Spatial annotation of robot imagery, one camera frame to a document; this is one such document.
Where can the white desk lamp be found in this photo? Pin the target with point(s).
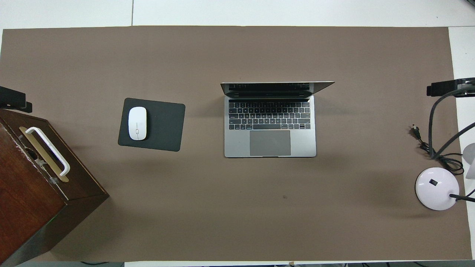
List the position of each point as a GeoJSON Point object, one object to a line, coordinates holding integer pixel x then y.
{"type": "Point", "coordinates": [434, 187]}

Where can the white computer mouse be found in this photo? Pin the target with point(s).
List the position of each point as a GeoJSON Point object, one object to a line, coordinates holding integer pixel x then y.
{"type": "Point", "coordinates": [137, 122]}

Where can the dark brown wooden box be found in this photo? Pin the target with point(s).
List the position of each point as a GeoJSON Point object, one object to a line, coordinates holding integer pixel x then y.
{"type": "Point", "coordinates": [29, 207]}

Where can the brown table mat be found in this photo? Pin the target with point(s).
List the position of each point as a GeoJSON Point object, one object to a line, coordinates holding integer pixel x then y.
{"type": "Point", "coordinates": [259, 207]}

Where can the grey aluminium laptop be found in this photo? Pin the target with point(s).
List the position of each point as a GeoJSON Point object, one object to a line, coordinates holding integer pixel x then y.
{"type": "Point", "coordinates": [237, 146]}

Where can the black mouse pad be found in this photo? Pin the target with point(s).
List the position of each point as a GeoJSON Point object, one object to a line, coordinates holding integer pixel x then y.
{"type": "Point", "coordinates": [163, 126]}

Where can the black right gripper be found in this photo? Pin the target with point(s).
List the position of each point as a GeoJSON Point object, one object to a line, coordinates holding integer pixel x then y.
{"type": "Point", "coordinates": [468, 91]}

